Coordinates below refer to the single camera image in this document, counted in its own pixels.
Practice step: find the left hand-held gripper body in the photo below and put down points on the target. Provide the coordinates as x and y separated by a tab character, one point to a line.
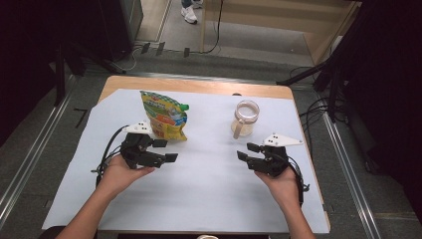
136	149

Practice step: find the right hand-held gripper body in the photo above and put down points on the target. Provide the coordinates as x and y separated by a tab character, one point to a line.
273	161

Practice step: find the clear jar with hinged lid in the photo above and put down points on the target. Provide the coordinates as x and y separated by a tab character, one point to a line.
245	121

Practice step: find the yellow spouted pouch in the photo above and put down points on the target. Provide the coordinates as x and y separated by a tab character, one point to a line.
166	116

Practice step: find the person's right hand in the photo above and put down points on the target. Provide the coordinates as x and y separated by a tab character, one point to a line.
283	187

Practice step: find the person's left hand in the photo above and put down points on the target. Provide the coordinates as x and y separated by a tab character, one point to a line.
122	176

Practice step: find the white paper sheet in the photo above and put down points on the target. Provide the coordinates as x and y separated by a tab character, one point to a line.
205	186

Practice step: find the dark table grommet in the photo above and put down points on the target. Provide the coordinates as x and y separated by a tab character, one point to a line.
236	94

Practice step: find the wooden table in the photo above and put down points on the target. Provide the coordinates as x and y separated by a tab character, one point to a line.
249	89

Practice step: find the white cup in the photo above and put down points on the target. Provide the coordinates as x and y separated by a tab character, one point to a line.
207	237

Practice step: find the black metal stand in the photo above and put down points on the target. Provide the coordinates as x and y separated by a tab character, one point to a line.
326	71
60	76

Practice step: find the black cabinet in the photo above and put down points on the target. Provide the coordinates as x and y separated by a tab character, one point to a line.
122	26

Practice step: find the dark curtain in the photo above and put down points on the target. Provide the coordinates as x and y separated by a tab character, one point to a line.
391	99
26	66

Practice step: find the metal floor rail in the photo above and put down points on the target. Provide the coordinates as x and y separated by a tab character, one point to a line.
199	77
33	159
351	176

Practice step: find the black floor bracket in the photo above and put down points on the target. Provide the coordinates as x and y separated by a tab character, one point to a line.
145	48
186	52
160	48

